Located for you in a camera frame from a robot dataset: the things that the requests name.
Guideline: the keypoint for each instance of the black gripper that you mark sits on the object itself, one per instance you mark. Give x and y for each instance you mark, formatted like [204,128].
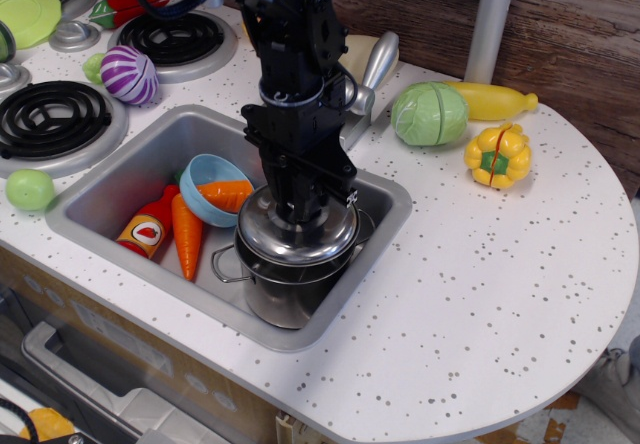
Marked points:
[302,158]

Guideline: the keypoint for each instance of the stainless steel pot lid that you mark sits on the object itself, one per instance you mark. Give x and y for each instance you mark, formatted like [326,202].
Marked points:
[263,227]

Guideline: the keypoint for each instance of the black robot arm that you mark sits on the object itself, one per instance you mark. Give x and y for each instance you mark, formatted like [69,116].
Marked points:
[303,89]

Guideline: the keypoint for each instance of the orange toy carrot in bowl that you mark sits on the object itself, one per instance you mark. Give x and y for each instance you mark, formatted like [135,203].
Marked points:
[228,196]

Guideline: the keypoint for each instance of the light blue toy bowl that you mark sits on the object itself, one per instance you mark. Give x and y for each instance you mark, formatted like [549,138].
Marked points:
[202,169]

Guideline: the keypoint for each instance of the silver toy faucet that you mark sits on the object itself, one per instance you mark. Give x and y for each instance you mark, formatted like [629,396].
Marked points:
[358,117]

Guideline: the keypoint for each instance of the long orange toy carrot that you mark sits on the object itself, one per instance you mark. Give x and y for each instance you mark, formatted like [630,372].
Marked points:
[187,230]

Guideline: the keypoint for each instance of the cream toy cheese wedge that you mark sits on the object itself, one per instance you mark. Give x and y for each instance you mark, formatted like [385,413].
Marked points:
[371,60]

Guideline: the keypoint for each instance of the silver toy sink basin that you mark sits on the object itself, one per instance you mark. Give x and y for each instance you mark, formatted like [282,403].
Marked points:
[95,209]

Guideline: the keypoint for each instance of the green toy cabbage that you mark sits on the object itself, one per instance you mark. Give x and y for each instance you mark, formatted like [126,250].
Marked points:
[429,114]

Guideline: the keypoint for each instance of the red toy ketchup bottle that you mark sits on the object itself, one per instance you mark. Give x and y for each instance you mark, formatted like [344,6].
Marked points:
[149,227]

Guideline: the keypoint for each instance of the back right black stove burner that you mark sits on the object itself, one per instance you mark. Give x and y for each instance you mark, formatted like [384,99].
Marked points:
[193,46]

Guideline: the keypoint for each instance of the yellow toy bell pepper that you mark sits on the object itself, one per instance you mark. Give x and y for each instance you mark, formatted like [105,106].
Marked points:
[499,157]

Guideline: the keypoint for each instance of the purple striped toy onion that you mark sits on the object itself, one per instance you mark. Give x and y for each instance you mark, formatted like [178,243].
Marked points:
[129,75]

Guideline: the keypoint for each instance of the small green toy vegetable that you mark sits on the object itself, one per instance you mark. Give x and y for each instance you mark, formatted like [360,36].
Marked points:
[92,68]

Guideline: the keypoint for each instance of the red toy chili pepper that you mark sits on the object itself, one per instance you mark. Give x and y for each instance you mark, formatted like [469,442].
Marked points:
[112,14]

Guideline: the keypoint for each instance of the front black stove burner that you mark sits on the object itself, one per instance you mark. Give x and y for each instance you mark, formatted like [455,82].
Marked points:
[59,127]

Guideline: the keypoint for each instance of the green toy apple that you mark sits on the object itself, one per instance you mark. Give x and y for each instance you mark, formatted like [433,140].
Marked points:
[30,190]

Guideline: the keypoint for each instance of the silver stove knob upper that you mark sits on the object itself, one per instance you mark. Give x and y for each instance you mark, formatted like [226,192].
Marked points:
[73,36]

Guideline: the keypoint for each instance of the silver stove knob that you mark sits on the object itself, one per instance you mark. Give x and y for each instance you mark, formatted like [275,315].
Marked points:
[73,36]
[13,77]

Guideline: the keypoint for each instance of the silver stove knob lower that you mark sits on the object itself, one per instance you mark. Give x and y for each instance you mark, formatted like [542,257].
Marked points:
[13,77]

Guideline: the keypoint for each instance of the light green toy plate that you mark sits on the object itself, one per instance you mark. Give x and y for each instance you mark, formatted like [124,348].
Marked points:
[31,22]

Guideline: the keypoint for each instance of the dark green toy piece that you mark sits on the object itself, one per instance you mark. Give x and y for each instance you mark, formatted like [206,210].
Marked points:
[7,44]

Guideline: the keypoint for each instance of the yellow toy on floor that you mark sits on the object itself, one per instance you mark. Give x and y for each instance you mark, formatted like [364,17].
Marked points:
[49,424]

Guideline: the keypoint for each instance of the silver oven door handle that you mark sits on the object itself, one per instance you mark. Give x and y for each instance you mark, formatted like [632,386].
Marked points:
[137,411]

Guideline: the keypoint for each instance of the right silver support post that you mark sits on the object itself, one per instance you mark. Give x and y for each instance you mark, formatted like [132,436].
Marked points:
[486,40]

